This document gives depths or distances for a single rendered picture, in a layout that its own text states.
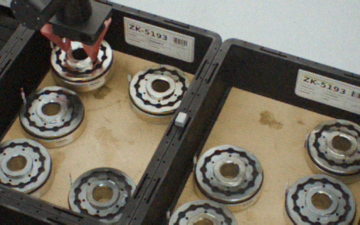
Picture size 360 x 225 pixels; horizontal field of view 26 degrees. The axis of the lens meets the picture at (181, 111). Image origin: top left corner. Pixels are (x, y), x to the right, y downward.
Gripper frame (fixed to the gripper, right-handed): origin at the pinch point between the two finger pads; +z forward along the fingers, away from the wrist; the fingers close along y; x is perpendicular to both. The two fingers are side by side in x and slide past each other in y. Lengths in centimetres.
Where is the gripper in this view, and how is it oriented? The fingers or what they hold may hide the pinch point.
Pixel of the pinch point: (80, 50)
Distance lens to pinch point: 130.7
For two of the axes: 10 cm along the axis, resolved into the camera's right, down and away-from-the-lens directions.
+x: 3.9, -7.4, 5.5
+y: 9.2, 3.0, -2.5
